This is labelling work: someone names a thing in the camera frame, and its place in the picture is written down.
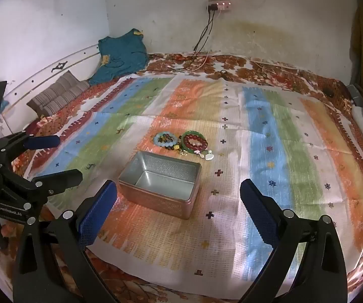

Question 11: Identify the teal shirt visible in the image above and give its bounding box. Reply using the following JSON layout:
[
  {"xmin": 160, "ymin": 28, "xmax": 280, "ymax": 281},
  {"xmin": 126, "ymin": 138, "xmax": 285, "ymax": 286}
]
[{"xmin": 88, "ymin": 28, "xmax": 149, "ymax": 86}]

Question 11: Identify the yellow brown bead bracelet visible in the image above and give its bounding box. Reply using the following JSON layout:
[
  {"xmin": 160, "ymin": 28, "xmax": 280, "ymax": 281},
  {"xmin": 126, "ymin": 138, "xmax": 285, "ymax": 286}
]
[{"xmin": 161, "ymin": 134, "xmax": 189, "ymax": 157}]

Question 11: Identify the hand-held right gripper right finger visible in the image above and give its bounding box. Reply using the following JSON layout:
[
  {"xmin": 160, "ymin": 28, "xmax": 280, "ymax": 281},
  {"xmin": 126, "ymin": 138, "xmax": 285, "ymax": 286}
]
[{"xmin": 239, "ymin": 178, "xmax": 349, "ymax": 303}]

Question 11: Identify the black power cable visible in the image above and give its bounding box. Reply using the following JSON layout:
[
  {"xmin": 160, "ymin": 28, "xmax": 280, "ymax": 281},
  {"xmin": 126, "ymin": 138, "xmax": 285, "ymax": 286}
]
[{"xmin": 192, "ymin": 8, "xmax": 217, "ymax": 59}]

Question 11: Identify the white charging cable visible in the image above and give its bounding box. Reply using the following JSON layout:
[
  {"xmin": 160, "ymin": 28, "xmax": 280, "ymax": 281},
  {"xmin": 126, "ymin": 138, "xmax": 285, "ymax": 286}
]
[{"xmin": 166, "ymin": 9, "xmax": 223, "ymax": 73}]

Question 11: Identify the white bed headboard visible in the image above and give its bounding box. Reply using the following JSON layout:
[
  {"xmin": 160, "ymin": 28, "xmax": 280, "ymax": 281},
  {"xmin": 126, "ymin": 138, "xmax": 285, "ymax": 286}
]
[{"xmin": 0, "ymin": 44, "xmax": 102, "ymax": 139}]

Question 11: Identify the grey box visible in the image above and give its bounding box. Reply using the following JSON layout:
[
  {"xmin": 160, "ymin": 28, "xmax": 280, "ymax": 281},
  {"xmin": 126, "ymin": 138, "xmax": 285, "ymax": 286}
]
[{"xmin": 347, "ymin": 83, "xmax": 363, "ymax": 105}]

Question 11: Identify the striped grey cushion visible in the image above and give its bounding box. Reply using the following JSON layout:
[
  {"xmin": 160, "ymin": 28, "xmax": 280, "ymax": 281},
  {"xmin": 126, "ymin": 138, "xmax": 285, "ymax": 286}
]
[{"xmin": 27, "ymin": 70, "xmax": 91, "ymax": 117}]

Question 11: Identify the white flower charm bracelet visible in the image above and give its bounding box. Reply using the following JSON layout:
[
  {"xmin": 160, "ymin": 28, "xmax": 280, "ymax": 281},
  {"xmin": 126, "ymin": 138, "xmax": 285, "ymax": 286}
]
[{"xmin": 194, "ymin": 150, "xmax": 215, "ymax": 162}]

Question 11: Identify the silver metal tin box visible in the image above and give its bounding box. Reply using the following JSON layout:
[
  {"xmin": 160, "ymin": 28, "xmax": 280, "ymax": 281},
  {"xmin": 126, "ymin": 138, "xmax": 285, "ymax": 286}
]
[{"xmin": 118, "ymin": 151, "xmax": 202, "ymax": 220}]

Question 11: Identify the light blue bead bracelet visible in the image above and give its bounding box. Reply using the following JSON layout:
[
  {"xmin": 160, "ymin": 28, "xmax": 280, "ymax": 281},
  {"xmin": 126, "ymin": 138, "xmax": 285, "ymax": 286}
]
[{"xmin": 152, "ymin": 131, "xmax": 174, "ymax": 149}]

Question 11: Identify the green jade bangle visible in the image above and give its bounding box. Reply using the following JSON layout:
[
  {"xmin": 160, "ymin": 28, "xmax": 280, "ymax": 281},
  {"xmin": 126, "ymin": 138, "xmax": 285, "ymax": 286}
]
[{"xmin": 181, "ymin": 130, "xmax": 208, "ymax": 152}]

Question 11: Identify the red bead bracelet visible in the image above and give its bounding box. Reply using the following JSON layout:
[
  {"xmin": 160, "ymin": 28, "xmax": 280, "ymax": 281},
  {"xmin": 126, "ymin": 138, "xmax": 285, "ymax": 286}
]
[{"xmin": 183, "ymin": 134, "xmax": 208, "ymax": 154}]

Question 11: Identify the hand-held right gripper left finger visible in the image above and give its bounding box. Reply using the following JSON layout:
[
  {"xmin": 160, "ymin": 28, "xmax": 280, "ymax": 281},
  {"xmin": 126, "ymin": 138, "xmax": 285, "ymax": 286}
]
[{"xmin": 13, "ymin": 179, "xmax": 128, "ymax": 303}]

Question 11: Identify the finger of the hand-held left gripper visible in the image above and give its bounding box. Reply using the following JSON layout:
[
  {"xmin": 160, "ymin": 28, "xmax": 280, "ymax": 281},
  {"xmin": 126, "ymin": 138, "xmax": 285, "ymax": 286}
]
[
  {"xmin": 0, "ymin": 133, "xmax": 61, "ymax": 166},
  {"xmin": 17, "ymin": 168, "xmax": 84, "ymax": 219}
]

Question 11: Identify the colourful striped blanket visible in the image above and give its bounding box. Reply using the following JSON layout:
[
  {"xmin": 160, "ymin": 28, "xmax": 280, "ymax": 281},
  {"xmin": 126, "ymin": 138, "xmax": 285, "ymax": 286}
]
[{"xmin": 24, "ymin": 72, "xmax": 363, "ymax": 291}]

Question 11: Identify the pink power strip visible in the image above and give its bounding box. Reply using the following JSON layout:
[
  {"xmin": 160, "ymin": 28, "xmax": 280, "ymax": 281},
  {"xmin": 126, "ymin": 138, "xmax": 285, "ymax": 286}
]
[{"xmin": 206, "ymin": 1, "xmax": 233, "ymax": 12}]

